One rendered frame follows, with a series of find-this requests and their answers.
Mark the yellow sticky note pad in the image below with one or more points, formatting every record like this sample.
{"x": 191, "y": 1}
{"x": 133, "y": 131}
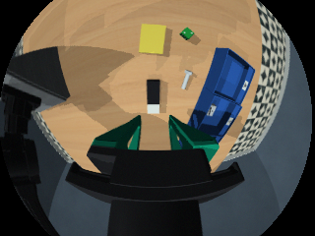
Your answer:
{"x": 152, "y": 39}

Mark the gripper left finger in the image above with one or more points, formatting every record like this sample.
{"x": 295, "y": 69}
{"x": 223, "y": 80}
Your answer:
{"x": 119, "y": 137}

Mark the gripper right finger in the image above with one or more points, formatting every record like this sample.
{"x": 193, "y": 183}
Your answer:
{"x": 190, "y": 138}

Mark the grey metal bolt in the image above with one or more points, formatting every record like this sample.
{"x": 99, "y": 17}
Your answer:
{"x": 188, "y": 73}

